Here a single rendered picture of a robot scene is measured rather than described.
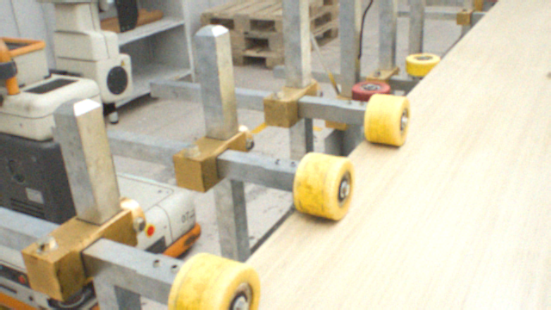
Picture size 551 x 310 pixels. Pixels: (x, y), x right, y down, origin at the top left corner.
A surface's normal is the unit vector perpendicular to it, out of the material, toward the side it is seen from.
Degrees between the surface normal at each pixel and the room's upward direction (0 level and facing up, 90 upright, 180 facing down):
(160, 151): 90
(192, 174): 90
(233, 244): 90
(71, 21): 82
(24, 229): 0
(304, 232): 0
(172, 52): 90
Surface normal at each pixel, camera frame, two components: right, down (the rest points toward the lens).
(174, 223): 0.86, 0.16
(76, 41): -0.51, 0.26
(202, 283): -0.32, -0.55
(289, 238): -0.06, -0.91
